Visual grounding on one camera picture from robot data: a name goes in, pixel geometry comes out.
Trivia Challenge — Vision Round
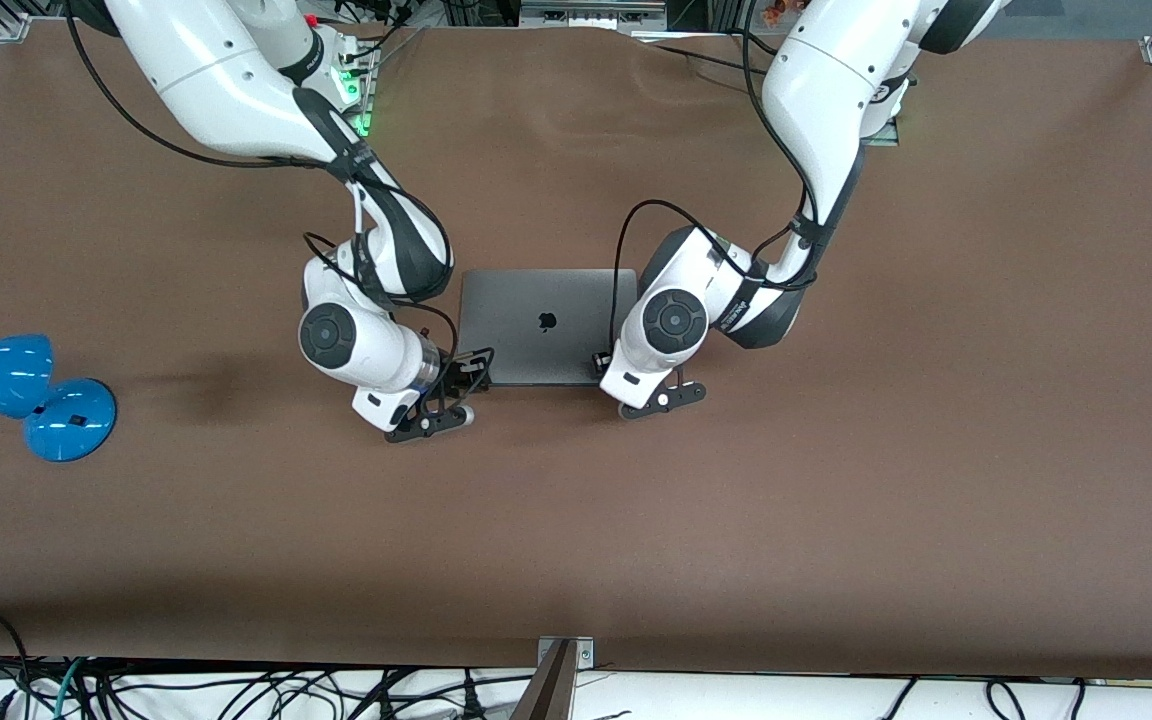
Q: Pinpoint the dark camera post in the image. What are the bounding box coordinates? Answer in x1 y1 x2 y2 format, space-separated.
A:
508 640 578 720

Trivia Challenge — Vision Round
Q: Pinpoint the black cable on table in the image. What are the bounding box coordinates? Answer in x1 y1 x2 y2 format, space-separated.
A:
641 28 787 83

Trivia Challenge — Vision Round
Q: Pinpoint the small metal bracket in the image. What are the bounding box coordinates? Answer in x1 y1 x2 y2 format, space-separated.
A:
536 636 597 670

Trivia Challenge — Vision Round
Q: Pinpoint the grey power strip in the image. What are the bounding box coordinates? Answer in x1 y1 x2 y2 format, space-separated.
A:
520 0 668 30

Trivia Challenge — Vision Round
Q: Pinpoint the teal cable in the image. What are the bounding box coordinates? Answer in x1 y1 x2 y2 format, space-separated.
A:
53 657 89 720

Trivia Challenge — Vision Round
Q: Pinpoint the grey laptop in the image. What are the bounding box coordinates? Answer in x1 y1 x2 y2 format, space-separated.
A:
456 267 641 389

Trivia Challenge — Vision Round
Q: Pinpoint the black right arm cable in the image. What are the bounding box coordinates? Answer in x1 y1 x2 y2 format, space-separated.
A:
64 0 462 366

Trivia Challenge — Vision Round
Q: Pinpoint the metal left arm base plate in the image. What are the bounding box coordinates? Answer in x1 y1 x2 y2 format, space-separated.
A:
861 60 901 147

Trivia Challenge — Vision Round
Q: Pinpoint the blue desk lamp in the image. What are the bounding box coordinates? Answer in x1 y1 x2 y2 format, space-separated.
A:
0 333 119 464

